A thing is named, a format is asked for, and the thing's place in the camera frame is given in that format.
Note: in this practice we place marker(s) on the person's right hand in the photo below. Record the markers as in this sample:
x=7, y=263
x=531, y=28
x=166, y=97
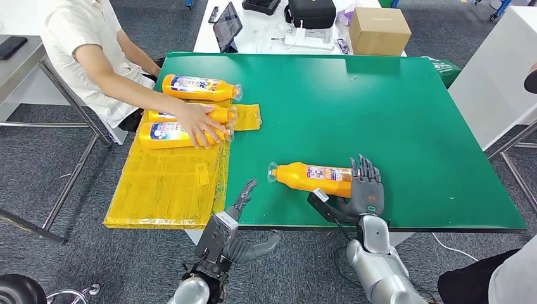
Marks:
x=197, y=124

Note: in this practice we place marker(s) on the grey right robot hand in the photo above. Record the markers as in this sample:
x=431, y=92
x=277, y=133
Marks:
x=367, y=197

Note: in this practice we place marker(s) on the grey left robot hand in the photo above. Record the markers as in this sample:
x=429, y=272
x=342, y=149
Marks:
x=243, y=249

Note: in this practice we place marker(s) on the orange detergent bottle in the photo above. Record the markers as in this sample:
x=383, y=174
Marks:
x=220, y=114
x=197, y=95
x=298, y=182
x=163, y=140

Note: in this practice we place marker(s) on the black phone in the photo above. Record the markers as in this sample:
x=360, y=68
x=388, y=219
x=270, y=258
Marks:
x=12, y=47
x=214, y=14

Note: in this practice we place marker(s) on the person's right forearm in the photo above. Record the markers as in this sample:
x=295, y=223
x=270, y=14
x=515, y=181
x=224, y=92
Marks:
x=142, y=94

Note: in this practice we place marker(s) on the white table leg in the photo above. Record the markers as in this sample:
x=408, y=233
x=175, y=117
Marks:
x=402, y=238

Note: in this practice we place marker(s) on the yellow taped cardboard sheet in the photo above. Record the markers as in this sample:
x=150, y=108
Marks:
x=168, y=184

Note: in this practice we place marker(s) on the green table mat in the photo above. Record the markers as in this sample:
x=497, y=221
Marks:
x=398, y=126

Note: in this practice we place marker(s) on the black tablet on stand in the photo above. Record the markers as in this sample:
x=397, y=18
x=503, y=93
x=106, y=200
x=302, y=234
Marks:
x=228, y=24

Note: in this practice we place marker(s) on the white desk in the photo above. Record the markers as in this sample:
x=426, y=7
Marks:
x=251, y=19

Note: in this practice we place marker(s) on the flat black case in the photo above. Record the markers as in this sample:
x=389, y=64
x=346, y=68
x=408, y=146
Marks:
x=261, y=5

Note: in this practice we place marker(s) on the white power strip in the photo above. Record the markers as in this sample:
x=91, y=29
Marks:
x=305, y=41

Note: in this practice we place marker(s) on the green shopping bag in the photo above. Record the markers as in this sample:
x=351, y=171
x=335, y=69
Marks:
x=444, y=70

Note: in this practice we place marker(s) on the person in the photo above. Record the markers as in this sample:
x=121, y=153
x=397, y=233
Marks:
x=512, y=281
x=71, y=33

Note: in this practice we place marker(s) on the chrome stool base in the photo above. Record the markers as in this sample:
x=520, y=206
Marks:
x=93, y=288

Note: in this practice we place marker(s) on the black zip bag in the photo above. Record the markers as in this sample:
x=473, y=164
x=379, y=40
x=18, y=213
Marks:
x=310, y=13

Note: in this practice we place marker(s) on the brown cardboard box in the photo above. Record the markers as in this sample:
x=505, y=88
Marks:
x=379, y=32

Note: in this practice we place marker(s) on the white table with metal legs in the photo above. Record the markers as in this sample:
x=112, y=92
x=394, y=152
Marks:
x=495, y=75

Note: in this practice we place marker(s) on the purple plastic packet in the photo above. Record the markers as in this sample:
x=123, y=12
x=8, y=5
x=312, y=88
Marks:
x=345, y=17

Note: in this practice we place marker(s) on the grey metal table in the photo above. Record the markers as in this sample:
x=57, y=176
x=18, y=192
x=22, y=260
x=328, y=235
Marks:
x=12, y=73

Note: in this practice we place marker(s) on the black round stool seat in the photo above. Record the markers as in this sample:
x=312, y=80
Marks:
x=16, y=291

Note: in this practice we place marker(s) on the blue chair base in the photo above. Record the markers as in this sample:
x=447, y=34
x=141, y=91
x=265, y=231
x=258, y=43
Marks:
x=501, y=7

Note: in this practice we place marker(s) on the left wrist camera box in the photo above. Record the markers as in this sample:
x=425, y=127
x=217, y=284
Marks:
x=216, y=239

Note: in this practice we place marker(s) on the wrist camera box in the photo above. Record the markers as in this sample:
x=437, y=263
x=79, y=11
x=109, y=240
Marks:
x=216, y=239
x=325, y=205

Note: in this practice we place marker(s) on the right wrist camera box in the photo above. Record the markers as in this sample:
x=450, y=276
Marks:
x=325, y=205

